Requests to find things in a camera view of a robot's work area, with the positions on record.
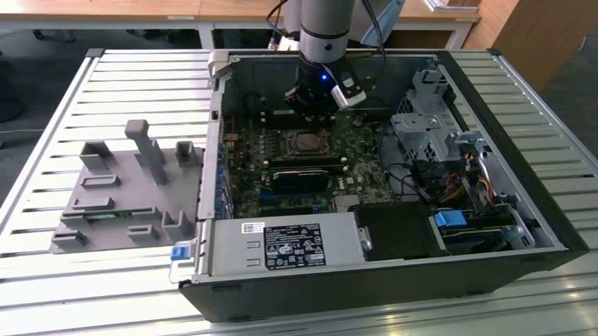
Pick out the black graphics card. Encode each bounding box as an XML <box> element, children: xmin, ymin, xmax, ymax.
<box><xmin>270</xmin><ymin>168</ymin><xmax>331</xmax><ymax>195</ymax></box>

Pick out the wooden desk white frame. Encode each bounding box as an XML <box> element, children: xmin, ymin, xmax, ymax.
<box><xmin>0</xmin><ymin>0</ymin><xmax>203</xmax><ymax>32</ymax></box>
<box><xmin>199</xmin><ymin>0</ymin><xmax>482</xmax><ymax>50</ymax></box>

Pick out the black plastic bracket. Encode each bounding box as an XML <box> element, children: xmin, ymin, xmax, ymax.
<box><xmin>410</xmin><ymin>159</ymin><xmax>471</xmax><ymax>204</ymax></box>

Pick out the green motherboard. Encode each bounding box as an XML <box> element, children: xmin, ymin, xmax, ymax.
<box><xmin>219</xmin><ymin>112</ymin><xmax>399</xmax><ymax>221</ymax></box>

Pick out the yellow orange wire bundle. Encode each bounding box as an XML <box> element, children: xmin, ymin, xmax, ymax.
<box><xmin>440</xmin><ymin>174</ymin><xmax>497</xmax><ymax>206</ymax></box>

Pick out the silver finned heatsink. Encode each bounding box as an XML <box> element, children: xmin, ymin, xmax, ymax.
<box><xmin>334</xmin><ymin>195</ymin><xmax>364</xmax><ymax>213</ymax></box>

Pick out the black fan shroud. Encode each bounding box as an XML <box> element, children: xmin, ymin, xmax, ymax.
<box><xmin>348</xmin><ymin>202</ymin><xmax>452</xmax><ymax>263</ymax></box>

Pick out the silver metal drive cage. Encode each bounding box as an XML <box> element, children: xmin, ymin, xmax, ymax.
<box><xmin>390</xmin><ymin>69</ymin><xmax>494</xmax><ymax>165</ymax></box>

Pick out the black silver PC case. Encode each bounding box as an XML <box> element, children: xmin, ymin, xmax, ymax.
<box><xmin>179</xmin><ymin>48</ymin><xmax>590</xmax><ymax>323</ymax></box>

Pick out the grey parts rack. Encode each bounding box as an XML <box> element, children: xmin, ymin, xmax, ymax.
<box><xmin>48</xmin><ymin>119</ymin><xmax>207</xmax><ymax>255</ymax></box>

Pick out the blue disk carrier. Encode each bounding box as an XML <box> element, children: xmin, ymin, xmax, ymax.
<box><xmin>432</xmin><ymin>209</ymin><xmax>468</xmax><ymax>232</ymax></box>

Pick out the silver power supply unit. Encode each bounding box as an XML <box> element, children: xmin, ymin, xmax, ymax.
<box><xmin>204</xmin><ymin>209</ymin><xmax>372</xmax><ymax>279</ymax></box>

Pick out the brown wooden cabinet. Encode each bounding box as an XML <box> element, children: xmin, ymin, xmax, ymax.
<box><xmin>462</xmin><ymin>0</ymin><xmax>598</xmax><ymax>94</ymax></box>

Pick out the green RAM stick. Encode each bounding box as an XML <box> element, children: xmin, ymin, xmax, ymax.
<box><xmin>83</xmin><ymin>209</ymin><xmax>137</xmax><ymax>222</ymax></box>

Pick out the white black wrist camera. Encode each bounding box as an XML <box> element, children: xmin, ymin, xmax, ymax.
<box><xmin>330</xmin><ymin>71</ymin><xmax>370</xmax><ymax>109</ymax></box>

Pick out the CPU socket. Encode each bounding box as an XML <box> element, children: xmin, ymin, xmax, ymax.
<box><xmin>283</xmin><ymin>128</ymin><xmax>334</xmax><ymax>157</ymax></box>

